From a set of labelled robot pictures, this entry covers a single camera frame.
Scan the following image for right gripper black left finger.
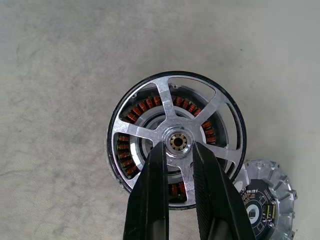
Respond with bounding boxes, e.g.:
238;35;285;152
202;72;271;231
122;142;170;240

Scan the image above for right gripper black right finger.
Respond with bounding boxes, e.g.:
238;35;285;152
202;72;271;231
191;141;256;240

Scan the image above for silver round motor lid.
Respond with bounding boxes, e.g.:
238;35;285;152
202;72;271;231
231;157;299;240

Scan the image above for round motor housing with windings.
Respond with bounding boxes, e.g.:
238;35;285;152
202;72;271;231
106;71;248;208

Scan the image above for silver spoked rotor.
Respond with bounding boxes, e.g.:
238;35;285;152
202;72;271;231
111;74;243;205

